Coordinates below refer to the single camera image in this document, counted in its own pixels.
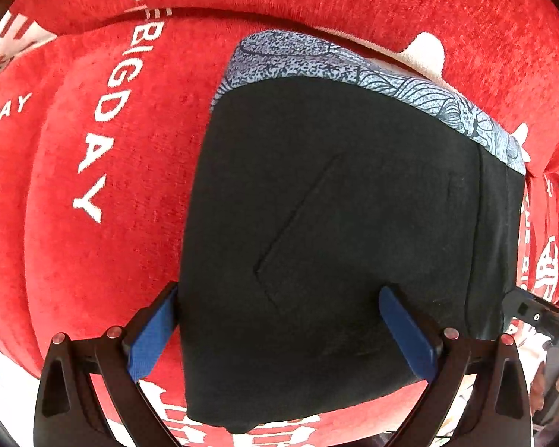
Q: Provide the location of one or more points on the red wedding blanket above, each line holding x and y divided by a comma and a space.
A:
104, 108

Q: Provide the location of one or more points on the black pants patterned waistband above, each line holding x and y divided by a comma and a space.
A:
323, 178

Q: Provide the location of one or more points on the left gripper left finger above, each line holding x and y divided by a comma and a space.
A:
68, 411

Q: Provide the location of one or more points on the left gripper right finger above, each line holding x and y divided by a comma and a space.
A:
497, 414

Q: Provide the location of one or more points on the right hand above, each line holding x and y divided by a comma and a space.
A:
547, 386

